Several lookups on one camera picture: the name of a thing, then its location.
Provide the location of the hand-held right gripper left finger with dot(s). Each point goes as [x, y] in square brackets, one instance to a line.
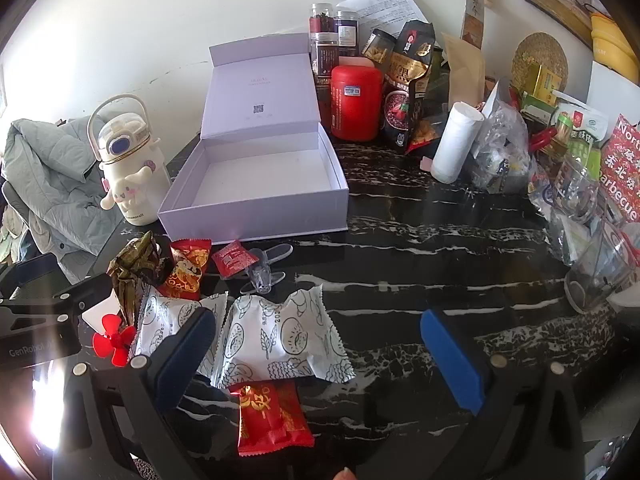
[185, 360]

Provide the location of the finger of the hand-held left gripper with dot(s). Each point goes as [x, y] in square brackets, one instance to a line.
[95, 291]

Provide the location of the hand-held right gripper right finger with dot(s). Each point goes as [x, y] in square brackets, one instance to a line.
[450, 360]

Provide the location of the green patterned zongzi pouch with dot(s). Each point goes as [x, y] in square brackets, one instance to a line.
[131, 275]

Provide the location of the white patterned pastry packet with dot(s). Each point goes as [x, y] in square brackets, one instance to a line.
[160, 320]
[285, 335]

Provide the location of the red cartoon snack packet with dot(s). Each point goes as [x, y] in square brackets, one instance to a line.
[186, 270]

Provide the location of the red gold candy packet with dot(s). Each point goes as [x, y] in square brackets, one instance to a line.
[272, 420]

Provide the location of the red ketchup sachet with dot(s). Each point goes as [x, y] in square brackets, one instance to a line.
[234, 259]

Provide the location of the lavender gift box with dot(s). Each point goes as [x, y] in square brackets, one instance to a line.
[260, 175]

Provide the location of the small white case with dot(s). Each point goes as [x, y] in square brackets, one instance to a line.
[102, 316]

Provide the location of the grey-green puffer jacket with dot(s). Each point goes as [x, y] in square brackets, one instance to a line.
[55, 195]

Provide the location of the white cartoon water bottle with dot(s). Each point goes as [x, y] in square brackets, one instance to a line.
[131, 175]

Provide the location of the clear glass pitcher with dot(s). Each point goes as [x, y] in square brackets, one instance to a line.
[600, 270]

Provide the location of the small pink block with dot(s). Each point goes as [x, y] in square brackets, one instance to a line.
[426, 164]

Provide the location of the clear glass cup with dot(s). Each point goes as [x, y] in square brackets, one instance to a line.
[577, 192]

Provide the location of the white paper roll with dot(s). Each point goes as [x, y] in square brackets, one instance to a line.
[456, 142]

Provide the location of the orange red snack bag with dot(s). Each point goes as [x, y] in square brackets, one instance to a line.
[427, 137]

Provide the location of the red printed seasoning packet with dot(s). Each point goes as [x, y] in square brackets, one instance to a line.
[622, 170]

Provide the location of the green white food packet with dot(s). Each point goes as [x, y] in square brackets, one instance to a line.
[582, 135]

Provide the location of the red tea canister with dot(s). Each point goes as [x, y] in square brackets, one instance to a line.
[356, 105]

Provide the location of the brown paper bag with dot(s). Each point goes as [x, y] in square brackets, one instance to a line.
[465, 75]

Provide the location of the black gold food bag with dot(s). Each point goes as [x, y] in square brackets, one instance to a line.
[407, 75]

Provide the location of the dark jar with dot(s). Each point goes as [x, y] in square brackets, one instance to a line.
[323, 100]

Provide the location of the yellow green box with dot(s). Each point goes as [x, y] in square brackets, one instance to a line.
[542, 85]

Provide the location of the pink bottle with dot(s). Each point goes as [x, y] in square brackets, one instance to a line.
[356, 61]

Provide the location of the round woven mat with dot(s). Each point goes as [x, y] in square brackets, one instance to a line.
[542, 55]

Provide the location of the clear jar yellow contents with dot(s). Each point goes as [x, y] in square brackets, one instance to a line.
[377, 46]

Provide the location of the clear jar brown label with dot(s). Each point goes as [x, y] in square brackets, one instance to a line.
[325, 55]

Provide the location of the clear jar purple label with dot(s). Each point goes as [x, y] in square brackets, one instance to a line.
[347, 32]

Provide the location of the tall printed paper sleeve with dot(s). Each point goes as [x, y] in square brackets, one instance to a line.
[475, 10]

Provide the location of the clear jar dried red flowers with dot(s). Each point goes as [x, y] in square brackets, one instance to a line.
[322, 20]

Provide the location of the yellow plastic container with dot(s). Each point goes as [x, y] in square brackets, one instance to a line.
[615, 45]

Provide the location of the printed paper sheet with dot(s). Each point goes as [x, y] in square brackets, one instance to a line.
[385, 5]

